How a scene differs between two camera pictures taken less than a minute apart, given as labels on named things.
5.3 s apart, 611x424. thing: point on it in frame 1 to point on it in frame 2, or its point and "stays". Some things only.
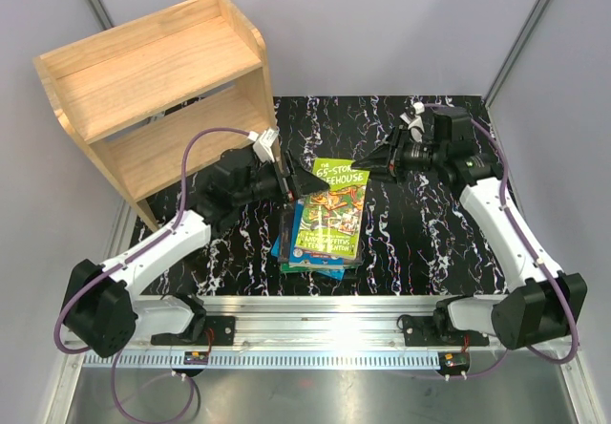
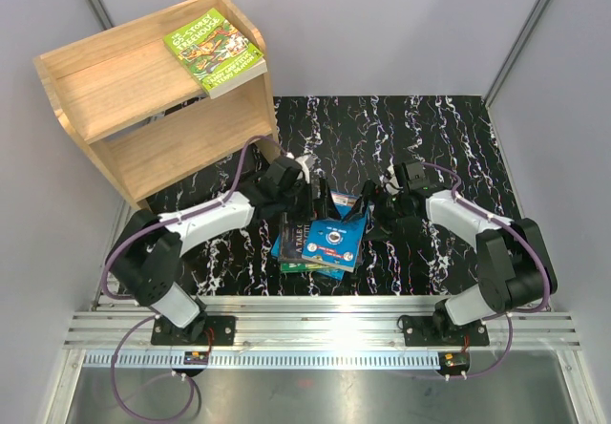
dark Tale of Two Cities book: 284,243 to 293,227
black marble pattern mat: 419,241 stays
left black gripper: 305,182 to 323,208
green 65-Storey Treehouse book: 331,220 to 218,53
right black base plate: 437,331 stays
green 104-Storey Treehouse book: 309,266 stays
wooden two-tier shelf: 159,97 stays
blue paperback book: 307,258 to 335,243
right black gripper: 388,157 to 385,226
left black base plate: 220,330 stays
